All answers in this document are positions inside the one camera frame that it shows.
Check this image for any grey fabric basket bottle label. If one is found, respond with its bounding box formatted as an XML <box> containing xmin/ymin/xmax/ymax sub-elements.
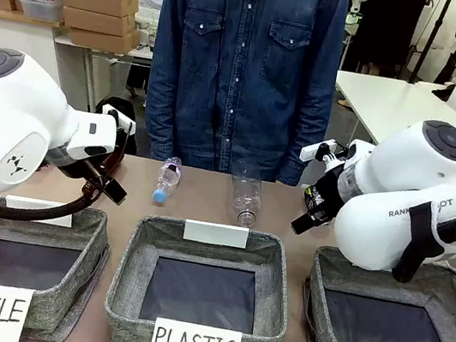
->
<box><xmin>0</xmin><ymin>193</ymin><xmax>117</xmax><ymax>342</ymax></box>

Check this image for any grey fabric basket can label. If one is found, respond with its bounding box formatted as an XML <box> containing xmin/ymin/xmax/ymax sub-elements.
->
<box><xmin>295</xmin><ymin>243</ymin><xmax>456</xmax><ymax>342</ymax></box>

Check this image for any person's right forearm denim sleeve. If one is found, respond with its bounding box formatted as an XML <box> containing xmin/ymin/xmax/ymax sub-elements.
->
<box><xmin>136</xmin><ymin>75</ymin><xmax>186</xmax><ymax>163</ymax></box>

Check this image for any black backpack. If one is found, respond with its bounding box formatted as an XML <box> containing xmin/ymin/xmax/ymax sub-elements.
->
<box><xmin>87</xmin><ymin>93</ymin><xmax>147</xmax><ymax>157</ymax></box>

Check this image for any black green drink can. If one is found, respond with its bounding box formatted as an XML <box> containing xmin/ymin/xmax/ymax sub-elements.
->
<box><xmin>300</xmin><ymin>184</ymin><xmax>327</xmax><ymax>216</ymax></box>

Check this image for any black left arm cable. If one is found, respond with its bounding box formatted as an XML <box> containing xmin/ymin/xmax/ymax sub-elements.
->
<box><xmin>0</xmin><ymin>99</ymin><xmax>138</xmax><ymax>238</ymax></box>

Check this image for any person's left forearm denim sleeve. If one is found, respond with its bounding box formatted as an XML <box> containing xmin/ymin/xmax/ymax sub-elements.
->
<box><xmin>276</xmin><ymin>98</ymin><xmax>334</xmax><ymax>190</ymax></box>

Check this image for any small plastic bottle blue cap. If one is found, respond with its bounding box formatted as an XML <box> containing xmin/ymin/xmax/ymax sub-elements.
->
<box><xmin>150</xmin><ymin>154</ymin><xmax>185</xmax><ymax>207</ymax></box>

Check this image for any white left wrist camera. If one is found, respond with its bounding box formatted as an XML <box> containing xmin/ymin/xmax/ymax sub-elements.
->
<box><xmin>98</xmin><ymin>102</ymin><xmax>140</xmax><ymax>134</ymax></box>

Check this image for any grey fabric basket plastic label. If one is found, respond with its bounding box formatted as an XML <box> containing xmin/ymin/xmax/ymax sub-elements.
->
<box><xmin>99</xmin><ymin>208</ymin><xmax>302</xmax><ymax>342</ymax></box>

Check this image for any flat closed cardboard box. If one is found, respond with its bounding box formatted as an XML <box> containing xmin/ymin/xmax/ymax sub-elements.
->
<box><xmin>66</xmin><ymin>19</ymin><xmax>142</xmax><ymax>57</ymax></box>
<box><xmin>59</xmin><ymin>3</ymin><xmax>139</xmax><ymax>40</ymax></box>

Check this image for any background person in black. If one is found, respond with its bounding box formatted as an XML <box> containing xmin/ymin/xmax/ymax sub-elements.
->
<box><xmin>347</xmin><ymin>0</ymin><xmax>428</xmax><ymax>82</ymax></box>

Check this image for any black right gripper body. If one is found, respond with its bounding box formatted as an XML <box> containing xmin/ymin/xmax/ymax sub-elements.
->
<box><xmin>303</xmin><ymin>163</ymin><xmax>351</xmax><ymax>232</ymax></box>

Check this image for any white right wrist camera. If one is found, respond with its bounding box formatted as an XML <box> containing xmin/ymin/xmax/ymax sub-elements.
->
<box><xmin>298</xmin><ymin>135</ymin><xmax>351</xmax><ymax>170</ymax></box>

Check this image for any blank white card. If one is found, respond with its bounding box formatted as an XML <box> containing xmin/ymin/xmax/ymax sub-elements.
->
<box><xmin>182</xmin><ymin>217</ymin><xmax>251</xmax><ymax>250</ymax></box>
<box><xmin>2</xmin><ymin>193</ymin><xmax>76</xmax><ymax>229</ymax></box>

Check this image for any large white table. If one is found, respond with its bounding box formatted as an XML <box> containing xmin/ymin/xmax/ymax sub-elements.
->
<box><xmin>325</xmin><ymin>69</ymin><xmax>456</xmax><ymax>173</ymax></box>

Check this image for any large clear plastic bottle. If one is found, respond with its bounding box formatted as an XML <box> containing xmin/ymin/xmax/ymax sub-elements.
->
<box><xmin>222</xmin><ymin>159</ymin><xmax>267</xmax><ymax>229</ymax></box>

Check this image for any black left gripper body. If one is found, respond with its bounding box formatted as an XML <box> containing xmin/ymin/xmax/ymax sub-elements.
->
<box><xmin>44</xmin><ymin>141</ymin><xmax>114</xmax><ymax>196</ymax></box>

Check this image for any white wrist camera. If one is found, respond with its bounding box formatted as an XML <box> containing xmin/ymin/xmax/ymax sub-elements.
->
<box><xmin>298</xmin><ymin>135</ymin><xmax>351</xmax><ymax>170</ymax></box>
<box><xmin>98</xmin><ymin>102</ymin><xmax>140</xmax><ymax>134</ymax></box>

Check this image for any black tripod stand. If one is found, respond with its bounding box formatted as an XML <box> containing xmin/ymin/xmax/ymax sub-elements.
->
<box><xmin>407</xmin><ymin>0</ymin><xmax>453</xmax><ymax>88</ymax></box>

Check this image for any white desk with metal legs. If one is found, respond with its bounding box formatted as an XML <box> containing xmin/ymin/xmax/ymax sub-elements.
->
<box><xmin>43</xmin><ymin>31</ymin><xmax>157</xmax><ymax>122</ymax></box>

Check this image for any white cabinet with wooden top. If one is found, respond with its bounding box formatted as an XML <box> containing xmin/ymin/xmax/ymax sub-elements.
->
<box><xmin>0</xmin><ymin>9</ymin><xmax>105</xmax><ymax>111</ymax></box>

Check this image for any person in denim shirt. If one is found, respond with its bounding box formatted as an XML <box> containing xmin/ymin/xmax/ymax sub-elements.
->
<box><xmin>136</xmin><ymin>0</ymin><xmax>351</xmax><ymax>190</ymax></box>

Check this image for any black right arm cable sleeve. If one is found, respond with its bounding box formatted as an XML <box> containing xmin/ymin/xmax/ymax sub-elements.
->
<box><xmin>390</xmin><ymin>194</ymin><xmax>456</xmax><ymax>291</ymax></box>

